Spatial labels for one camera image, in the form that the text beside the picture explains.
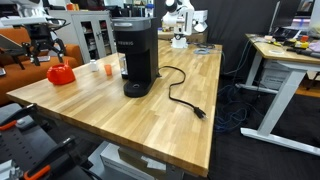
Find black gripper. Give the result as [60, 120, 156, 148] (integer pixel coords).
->
[22, 24, 65, 66]

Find white idle robot arm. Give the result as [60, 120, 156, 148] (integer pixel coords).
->
[162, 0, 208, 48]

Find white working robot arm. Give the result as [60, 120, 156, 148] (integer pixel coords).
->
[1, 0, 66, 66]

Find black laptop stand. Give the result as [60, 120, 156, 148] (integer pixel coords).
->
[0, 34, 31, 70]

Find orange sofa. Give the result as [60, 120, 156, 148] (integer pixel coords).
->
[0, 28, 83, 106]

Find white glass-door cabinet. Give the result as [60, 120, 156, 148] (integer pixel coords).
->
[49, 10, 116, 64]

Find small white bottle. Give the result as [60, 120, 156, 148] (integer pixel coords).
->
[89, 59, 99, 72]

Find small orange cup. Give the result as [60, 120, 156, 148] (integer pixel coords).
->
[104, 64, 112, 76]

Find black Keurig coffee maker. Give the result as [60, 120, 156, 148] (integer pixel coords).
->
[112, 17, 159, 98]

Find black perforated plate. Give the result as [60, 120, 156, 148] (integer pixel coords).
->
[0, 126, 56, 171]

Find white cardboard box under table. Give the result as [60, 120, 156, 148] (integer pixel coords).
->
[100, 143, 165, 180]

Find black monitor on desk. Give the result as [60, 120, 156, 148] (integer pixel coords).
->
[268, 0, 300, 35]

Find white-legged wooden side desk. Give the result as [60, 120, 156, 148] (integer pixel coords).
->
[237, 34, 320, 156]

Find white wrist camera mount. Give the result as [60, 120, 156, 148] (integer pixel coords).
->
[0, 16, 66, 27]

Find black clamp with orange handle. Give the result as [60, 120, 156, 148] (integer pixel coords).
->
[23, 136, 95, 180]

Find coiled grey cable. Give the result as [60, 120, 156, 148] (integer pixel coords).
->
[193, 47, 212, 56]

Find black power cord with plug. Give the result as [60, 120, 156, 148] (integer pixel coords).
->
[157, 65, 207, 120]

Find blue cables on floor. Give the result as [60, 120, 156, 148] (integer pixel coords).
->
[213, 39, 264, 134]

